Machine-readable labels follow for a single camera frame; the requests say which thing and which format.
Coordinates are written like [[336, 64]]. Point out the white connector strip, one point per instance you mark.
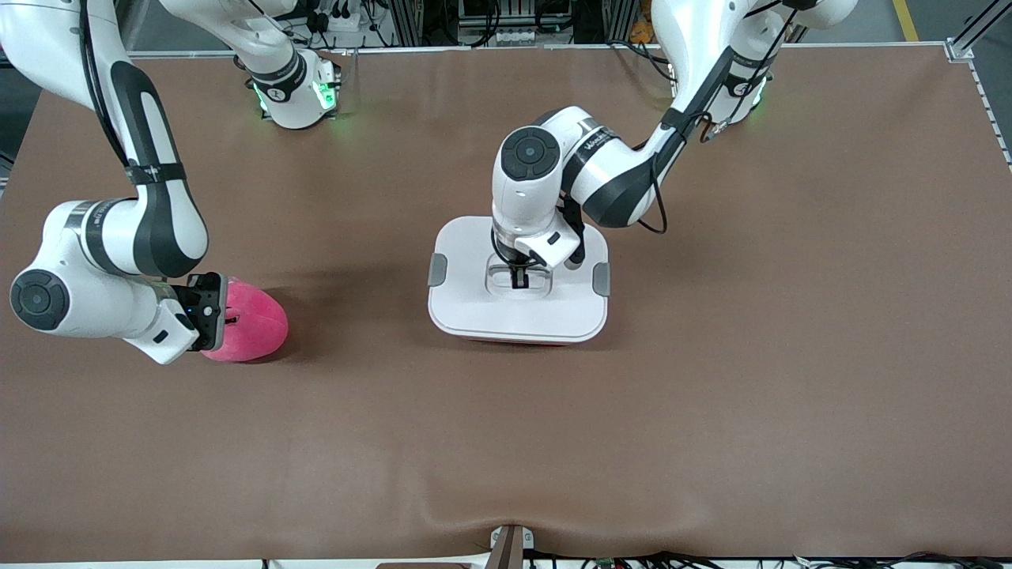
[[518, 37]]

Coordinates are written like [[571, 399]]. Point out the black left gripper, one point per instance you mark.
[[519, 275]]

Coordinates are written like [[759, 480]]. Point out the aluminium frame post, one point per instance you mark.
[[403, 20], [617, 20]]

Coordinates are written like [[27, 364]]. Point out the white box lid grey latches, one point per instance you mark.
[[474, 308]]

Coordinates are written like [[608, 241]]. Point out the pink translucent plastic box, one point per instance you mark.
[[518, 341]]

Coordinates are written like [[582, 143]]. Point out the orange snack bags pile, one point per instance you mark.
[[642, 32]]

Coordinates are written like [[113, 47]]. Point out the pink plush toy with sunglasses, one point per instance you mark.
[[257, 328]]

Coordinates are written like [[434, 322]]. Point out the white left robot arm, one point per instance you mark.
[[522, 197]]

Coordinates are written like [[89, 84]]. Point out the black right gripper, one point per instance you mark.
[[207, 304]]

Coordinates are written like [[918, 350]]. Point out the white power strip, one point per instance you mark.
[[340, 22]]

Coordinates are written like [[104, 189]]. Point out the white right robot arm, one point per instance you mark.
[[103, 229]]

